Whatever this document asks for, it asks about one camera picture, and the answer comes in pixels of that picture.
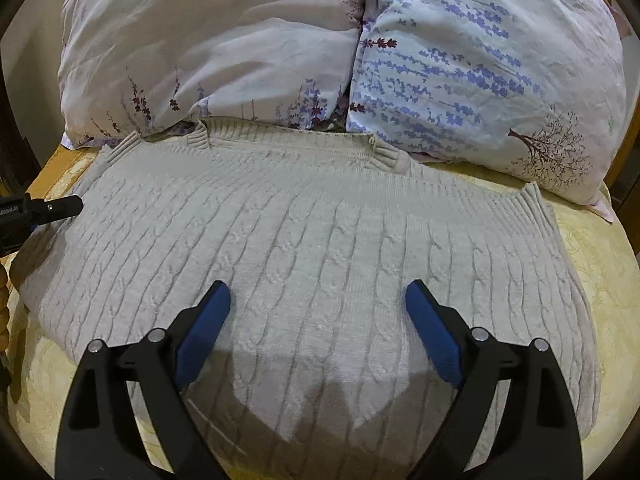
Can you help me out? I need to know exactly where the floral lavender pillow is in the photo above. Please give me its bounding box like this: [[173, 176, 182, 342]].
[[58, 0, 626, 219]]

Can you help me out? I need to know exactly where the beige cable-knit sweater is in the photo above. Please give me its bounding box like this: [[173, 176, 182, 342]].
[[12, 116, 601, 480]]

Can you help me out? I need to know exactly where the yellow patterned bedsheet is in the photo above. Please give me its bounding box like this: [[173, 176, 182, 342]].
[[6, 144, 640, 480]]

